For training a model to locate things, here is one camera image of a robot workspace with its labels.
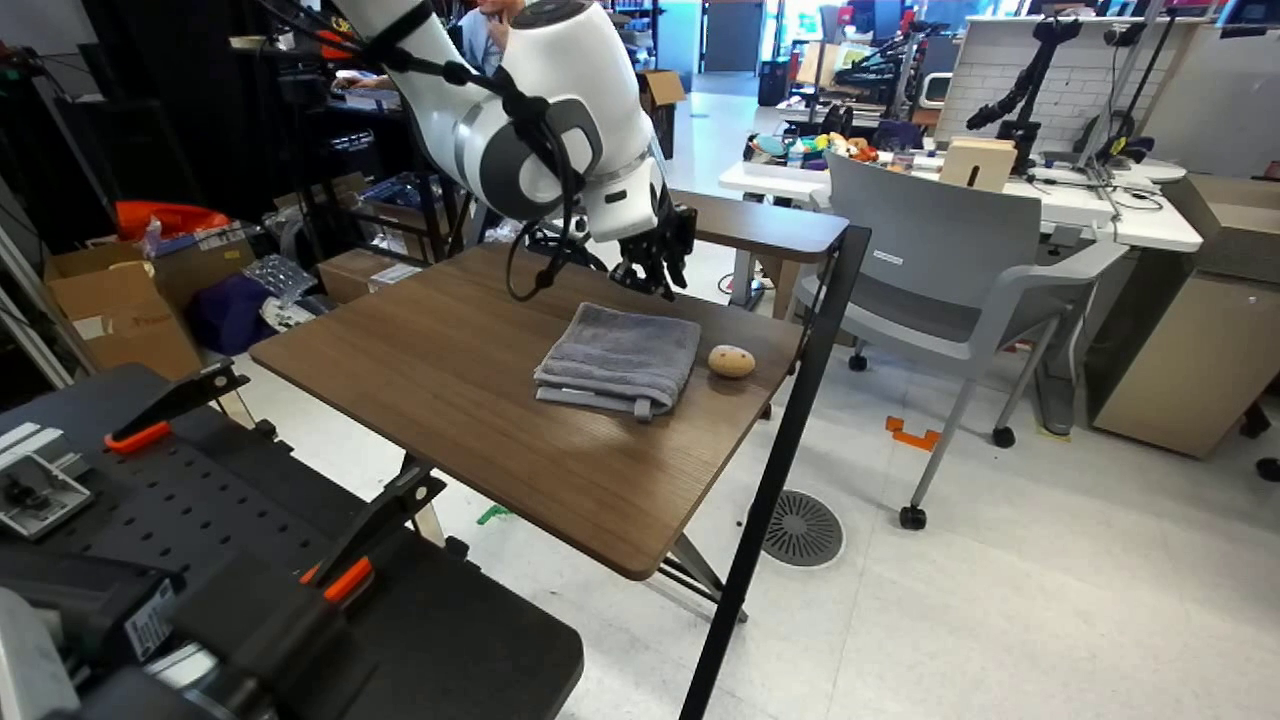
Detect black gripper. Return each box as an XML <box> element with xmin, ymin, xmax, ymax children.
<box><xmin>612</xmin><ymin>201</ymin><xmax>706</xmax><ymax>302</ymax></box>

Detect grey towel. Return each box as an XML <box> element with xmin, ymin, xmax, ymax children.
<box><xmin>534</xmin><ymin>302</ymin><xmax>707</xmax><ymax>423</ymax></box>

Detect black slanted metal pole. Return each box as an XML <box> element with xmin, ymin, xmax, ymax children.
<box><xmin>677</xmin><ymin>222</ymin><xmax>879</xmax><ymax>720</ymax></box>

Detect grey office chair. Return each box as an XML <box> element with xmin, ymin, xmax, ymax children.
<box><xmin>826</xmin><ymin>157</ymin><xmax>1138</xmax><ymax>535</ymax></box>

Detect round floor drain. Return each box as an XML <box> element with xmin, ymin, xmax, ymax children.
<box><xmin>757</xmin><ymin>488</ymin><xmax>848</xmax><ymax>571</ymax></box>

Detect black metal table leg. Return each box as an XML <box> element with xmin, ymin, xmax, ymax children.
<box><xmin>653</xmin><ymin>532</ymin><xmax>738</xmax><ymax>625</ymax></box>

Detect small cardboard box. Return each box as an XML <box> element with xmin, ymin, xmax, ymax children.
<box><xmin>317</xmin><ymin>243</ymin><xmax>432</xmax><ymax>310</ymax></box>

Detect small wooden box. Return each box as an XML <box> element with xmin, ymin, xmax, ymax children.
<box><xmin>937</xmin><ymin>131</ymin><xmax>1022</xmax><ymax>197</ymax></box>

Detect white table with toys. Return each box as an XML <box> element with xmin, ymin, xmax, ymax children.
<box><xmin>718</xmin><ymin>151</ymin><xmax>1210</xmax><ymax>259</ymax></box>

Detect dark blue bag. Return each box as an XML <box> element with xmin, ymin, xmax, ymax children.
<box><xmin>185</xmin><ymin>271</ymin><xmax>276</xmax><ymax>355</ymax></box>

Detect orange bag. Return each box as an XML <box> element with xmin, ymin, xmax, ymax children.
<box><xmin>114</xmin><ymin>197</ymin><xmax>234</xmax><ymax>243</ymax></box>

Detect black perforated workbench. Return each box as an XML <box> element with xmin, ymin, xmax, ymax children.
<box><xmin>0</xmin><ymin>364</ymin><xmax>589</xmax><ymax>720</ymax></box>

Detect beige cabinet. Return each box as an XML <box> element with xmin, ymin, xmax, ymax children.
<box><xmin>1094</xmin><ymin>174</ymin><xmax>1280</xmax><ymax>463</ymax></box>

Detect stacked cardboard boxes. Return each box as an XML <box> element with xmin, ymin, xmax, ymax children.
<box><xmin>43</xmin><ymin>238</ymin><xmax>259</xmax><ymax>389</ymax></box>

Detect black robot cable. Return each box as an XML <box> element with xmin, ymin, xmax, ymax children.
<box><xmin>376</xmin><ymin>31</ymin><xmax>595</xmax><ymax>304</ymax></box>

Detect orange floor bracket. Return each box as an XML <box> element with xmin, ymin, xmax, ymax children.
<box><xmin>879</xmin><ymin>412</ymin><xmax>948</xmax><ymax>461</ymax></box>

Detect orange handled black clamp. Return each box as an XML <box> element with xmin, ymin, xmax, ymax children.
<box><xmin>215</xmin><ymin>461</ymin><xmax>452</xmax><ymax>718</ymax></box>
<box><xmin>100</xmin><ymin>360</ymin><xmax>255</xmax><ymax>463</ymax></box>

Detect aluminium bracket with tag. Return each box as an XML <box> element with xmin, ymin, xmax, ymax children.
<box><xmin>0</xmin><ymin>451</ymin><xmax>98</xmax><ymax>546</ymax></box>

